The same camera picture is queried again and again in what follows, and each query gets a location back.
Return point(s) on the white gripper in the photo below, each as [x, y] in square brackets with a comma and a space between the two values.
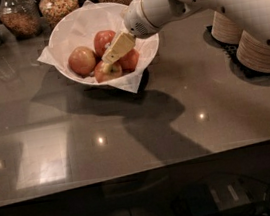
[136, 20]

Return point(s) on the red-yellow apple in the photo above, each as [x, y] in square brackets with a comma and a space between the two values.
[82, 60]
[106, 71]

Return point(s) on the red apple with sticker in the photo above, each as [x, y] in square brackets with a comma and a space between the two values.
[102, 40]

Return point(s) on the right red apple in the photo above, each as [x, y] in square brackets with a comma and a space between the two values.
[129, 61]

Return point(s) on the white bowl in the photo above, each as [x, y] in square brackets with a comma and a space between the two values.
[146, 47]

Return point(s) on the white paper liner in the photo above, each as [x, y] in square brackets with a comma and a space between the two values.
[79, 27]

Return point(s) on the back stack paper bowls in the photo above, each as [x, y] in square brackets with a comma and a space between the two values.
[224, 30]

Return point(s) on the black rubber mat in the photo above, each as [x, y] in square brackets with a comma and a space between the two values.
[231, 51]

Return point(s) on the dark box under table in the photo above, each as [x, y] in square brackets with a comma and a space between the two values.
[215, 197]

